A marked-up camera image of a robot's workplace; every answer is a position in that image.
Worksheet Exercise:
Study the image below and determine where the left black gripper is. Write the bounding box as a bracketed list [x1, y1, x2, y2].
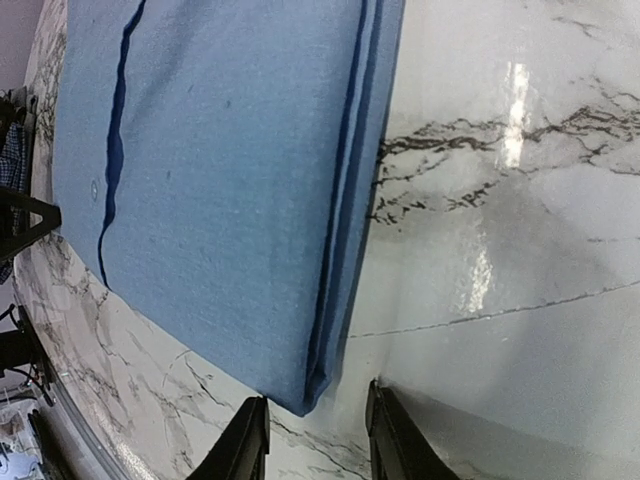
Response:
[1, 187, 62, 262]

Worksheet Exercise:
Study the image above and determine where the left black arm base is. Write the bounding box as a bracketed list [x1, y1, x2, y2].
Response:
[1, 303, 55, 407]

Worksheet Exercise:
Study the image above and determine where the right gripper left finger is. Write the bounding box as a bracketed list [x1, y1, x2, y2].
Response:
[187, 396, 270, 480]

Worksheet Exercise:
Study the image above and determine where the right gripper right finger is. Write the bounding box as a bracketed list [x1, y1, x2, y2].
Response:
[365, 380, 459, 480]

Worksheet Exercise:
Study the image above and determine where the light blue long sleeve shirt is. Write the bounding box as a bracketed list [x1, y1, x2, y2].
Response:
[52, 1, 404, 416]

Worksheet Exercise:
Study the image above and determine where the front aluminium rail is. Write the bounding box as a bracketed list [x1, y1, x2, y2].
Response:
[14, 254, 130, 479]

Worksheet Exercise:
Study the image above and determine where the blue checked shirt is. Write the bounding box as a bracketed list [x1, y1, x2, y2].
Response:
[1, 86, 37, 285]

